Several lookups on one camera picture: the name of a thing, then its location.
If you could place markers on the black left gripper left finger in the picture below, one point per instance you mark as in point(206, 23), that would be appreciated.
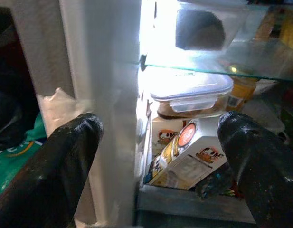
point(46, 171)

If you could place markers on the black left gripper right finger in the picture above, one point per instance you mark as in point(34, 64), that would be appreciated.
point(260, 166)

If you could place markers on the grey steel fridge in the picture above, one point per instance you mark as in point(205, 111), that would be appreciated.
point(101, 71)

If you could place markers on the glass fridge shelf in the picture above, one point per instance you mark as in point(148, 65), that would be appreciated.
point(208, 59)

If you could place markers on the teal printed bag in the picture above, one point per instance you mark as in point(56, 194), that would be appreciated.
point(15, 156)

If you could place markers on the colourful snack packet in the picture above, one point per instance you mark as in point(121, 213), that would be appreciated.
point(215, 185)

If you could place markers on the white crumpled plastic piece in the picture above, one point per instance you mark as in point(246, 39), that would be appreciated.
point(60, 107)

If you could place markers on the orange-capped milk carton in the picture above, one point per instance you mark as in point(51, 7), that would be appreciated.
point(189, 161)

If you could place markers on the yellow labelled jar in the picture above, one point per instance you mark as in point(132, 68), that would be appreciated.
point(241, 95)

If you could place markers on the grey crisper cover shelf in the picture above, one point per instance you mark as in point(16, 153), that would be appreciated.
point(184, 204)

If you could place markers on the white cow-print milk carton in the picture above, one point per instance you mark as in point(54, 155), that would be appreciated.
point(165, 135)

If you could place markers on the clear lidded food container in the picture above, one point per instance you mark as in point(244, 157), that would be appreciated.
point(189, 92)

